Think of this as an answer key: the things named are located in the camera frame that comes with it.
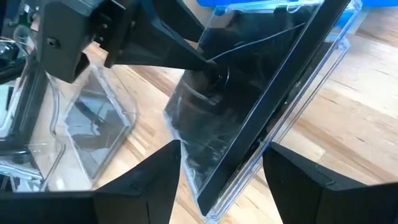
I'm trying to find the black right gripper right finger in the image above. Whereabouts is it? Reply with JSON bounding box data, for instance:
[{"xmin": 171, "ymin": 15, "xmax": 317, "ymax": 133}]
[{"xmin": 262, "ymin": 142, "xmax": 368, "ymax": 224}]

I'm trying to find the blue jewel case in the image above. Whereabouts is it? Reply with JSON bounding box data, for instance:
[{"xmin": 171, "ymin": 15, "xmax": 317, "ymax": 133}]
[{"xmin": 197, "ymin": 0, "xmax": 398, "ymax": 9}]

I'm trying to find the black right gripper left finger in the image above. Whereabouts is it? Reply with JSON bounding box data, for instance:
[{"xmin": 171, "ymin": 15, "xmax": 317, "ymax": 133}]
[{"xmin": 93, "ymin": 139, "xmax": 182, "ymax": 224}]

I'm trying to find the clear jewel case black tray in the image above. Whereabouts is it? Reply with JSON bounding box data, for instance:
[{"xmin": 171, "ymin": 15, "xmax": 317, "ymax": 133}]
[
  {"xmin": 163, "ymin": 0, "xmax": 364, "ymax": 223},
  {"xmin": 63, "ymin": 79, "xmax": 132, "ymax": 182}
]

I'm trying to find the clear plastic bin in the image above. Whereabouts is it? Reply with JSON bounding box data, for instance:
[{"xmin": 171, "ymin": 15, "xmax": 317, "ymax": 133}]
[{"xmin": 0, "ymin": 24, "xmax": 140, "ymax": 192}]

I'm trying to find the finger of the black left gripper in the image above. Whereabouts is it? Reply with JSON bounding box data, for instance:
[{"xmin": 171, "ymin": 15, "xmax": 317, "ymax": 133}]
[
  {"xmin": 152, "ymin": 0, "xmax": 206, "ymax": 43},
  {"xmin": 107, "ymin": 0, "xmax": 215, "ymax": 71}
]

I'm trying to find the black metal table frame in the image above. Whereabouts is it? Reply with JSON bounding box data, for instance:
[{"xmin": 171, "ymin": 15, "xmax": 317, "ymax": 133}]
[{"xmin": 6, "ymin": 62, "xmax": 49, "ymax": 153}]

